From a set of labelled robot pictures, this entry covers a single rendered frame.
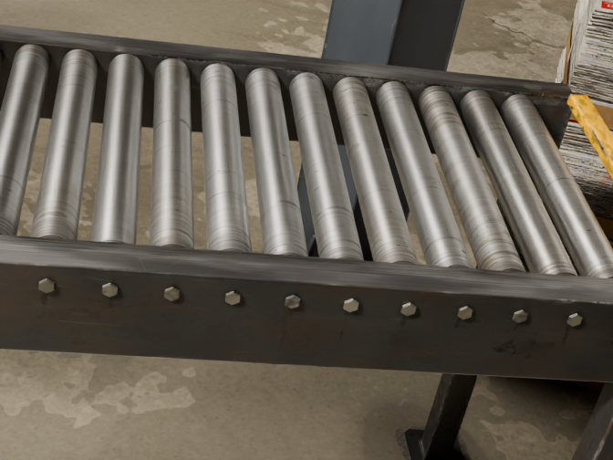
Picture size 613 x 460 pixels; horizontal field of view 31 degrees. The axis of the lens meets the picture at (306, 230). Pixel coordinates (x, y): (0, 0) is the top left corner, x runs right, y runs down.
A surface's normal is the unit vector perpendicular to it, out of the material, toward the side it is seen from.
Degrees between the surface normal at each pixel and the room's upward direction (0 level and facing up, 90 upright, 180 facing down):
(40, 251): 0
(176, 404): 0
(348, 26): 90
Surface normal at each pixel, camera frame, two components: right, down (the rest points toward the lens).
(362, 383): 0.16, -0.81
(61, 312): 0.10, 0.59
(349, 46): -0.77, 0.25
